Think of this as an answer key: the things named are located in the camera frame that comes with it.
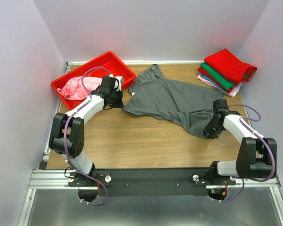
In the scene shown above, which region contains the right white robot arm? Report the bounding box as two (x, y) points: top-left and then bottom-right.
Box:
(203, 99), (277, 185)

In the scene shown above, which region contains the aluminium front frame rail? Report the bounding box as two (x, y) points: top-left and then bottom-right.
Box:
(28, 169), (281, 189)

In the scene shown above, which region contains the red plastic tray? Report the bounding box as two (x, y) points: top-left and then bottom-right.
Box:
(50, 51), (137, 110)

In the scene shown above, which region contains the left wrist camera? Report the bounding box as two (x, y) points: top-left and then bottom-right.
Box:
(109, 73), (124, 91)

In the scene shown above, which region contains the folded blue t-shirt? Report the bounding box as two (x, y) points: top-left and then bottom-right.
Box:
(198, 73), (231, 94)

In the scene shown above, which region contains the folded red t-shirt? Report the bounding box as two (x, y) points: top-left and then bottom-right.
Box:
(204, 48), (258, 83)
(197, 67), (233, 93)

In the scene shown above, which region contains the grey t-shirt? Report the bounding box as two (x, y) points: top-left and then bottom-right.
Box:
(122, 64), (224, 138)

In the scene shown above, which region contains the folded pink t-shirt bottom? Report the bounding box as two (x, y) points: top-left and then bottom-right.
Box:
(197, 73), (242, 97)

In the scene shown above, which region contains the folded red t-shirt lower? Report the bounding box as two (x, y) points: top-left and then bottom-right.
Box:
(197, 67), (233, 93)

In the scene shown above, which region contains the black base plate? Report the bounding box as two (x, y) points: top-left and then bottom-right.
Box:
(68, 167), (235, 199)

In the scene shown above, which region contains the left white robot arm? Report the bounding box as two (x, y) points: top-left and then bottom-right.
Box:
(49, 75), (124, 186)

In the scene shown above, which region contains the folded red t-shirt top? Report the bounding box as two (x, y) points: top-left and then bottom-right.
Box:
(204, 48), (258, 83)

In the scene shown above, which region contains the folded green t-shirt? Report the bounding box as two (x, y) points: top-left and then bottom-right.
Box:
(200, 63), (252, 89)

